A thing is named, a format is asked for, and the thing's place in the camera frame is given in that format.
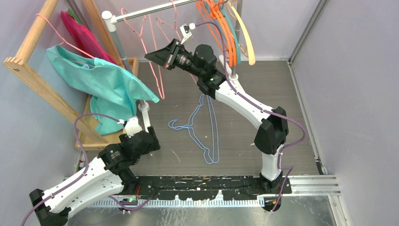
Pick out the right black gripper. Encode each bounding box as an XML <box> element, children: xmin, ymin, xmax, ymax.
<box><xmin>145</xmin><ymin>39</ymin><xmax>204</xmax><ymax>79</ymax></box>

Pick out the pink wire hanger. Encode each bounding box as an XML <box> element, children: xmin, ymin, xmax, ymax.
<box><xmin>120</xmin><ymin>8</ymin><xmax>166</xmax><ymax>100</ymax></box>
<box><xmin>36</xmin><ymin>13</ymin><xmax>95</xmax><ymax>59</ymax></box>
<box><xmin>153</xmin><ymin>0</ymin><xmax>196</xmax><ymax>83</ymax></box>

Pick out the orange plastic hanger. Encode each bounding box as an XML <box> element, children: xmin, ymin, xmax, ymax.
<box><xmin>207</xmin><ymin>0</ymin><xmax>238</xmax><ymax>67</ymax></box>
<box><xmin>195</xmin><ymin>0</ymin><xmax>234</xmax><ymax>67</ymax></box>

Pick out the teal plastic hanger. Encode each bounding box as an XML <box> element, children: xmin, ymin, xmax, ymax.
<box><xmin>213</xmin><ymin>0</ymin><xmax>241</xmax><ymax>64</ymax></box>

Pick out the beige plastic hanger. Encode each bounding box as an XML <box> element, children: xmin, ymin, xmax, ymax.
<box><xmin>227</xmin><ymin>0</ymin><xmax>256</xmax><ymax>66</ymax></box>

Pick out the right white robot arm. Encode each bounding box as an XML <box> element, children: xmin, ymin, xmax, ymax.
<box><xmin>144</xmin><ymin>39</ymin><xmax>289</xmax><ymax>194</ymax></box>

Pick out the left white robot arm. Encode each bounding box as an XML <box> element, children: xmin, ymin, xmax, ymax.
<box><xmin>29</xmin><ymin>126</ymin><xmax>160</xmax><ymax>226</ymax></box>

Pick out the teal shirt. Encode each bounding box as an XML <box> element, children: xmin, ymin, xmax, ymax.
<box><xmin>46</xmin><ymin>46</ymin><xmax>159</xmax><ymax>136</ymax></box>

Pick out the wooden tray base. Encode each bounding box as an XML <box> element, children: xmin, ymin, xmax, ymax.
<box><xmin>78</xmin><ymin>57</ymin><xmax>139</xmax><ymax>151</ymax></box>

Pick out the metal clothes rack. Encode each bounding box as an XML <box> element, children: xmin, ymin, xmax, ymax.
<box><xmin>101</xmin><ymin>0</ymin><xmax>251</xmax><ymax>135</ymax></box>

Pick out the magenta garment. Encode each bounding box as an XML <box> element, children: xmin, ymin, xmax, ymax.
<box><xmin>60</xmin><ymin>11</ymin><xmax>117</xmax><ymax>65</ymax></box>

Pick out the wooden clothes rack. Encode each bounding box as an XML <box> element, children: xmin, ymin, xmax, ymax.
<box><xmin>3</xmin><ymin>0</ymin><xmax>105</xmax><ymax>143</ymax></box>

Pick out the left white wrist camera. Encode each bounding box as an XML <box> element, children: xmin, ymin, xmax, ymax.
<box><xmin>124</xmin><ymin>116</ymin><xmax>143</xmax><ymax>137</ymax></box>

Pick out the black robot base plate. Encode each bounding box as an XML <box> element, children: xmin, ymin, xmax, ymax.
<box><xmin>117</xmin><ymin>175</ymin><xmax>292</xmax><ymax>211</ymax></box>

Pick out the pink wire hanger on rack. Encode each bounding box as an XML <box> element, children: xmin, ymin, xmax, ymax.
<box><xmin>36</xmin><ymin>13</ymin><xmax>95</xmax><ymax>59</ymax></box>

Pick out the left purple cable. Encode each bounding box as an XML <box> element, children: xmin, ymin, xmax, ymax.
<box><xmin>20</xmin><ymin>113</ymin><xmax>124</xmax><ymax>226</ymax></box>

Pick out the purple cable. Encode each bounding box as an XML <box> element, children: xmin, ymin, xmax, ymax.
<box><xmin>20</xmin><ymin>113</ymin><xmax>124</xmax><ymax>226</ymax></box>
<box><xmin>194</xmin><ymin>21</ymin><xmax>307</xmax><ymax>213</ymax></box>

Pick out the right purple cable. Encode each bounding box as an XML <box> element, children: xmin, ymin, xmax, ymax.
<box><xmin>194</xmin><ymin>21</ymin><xmax>307</xmax><ymax>213</ymax></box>

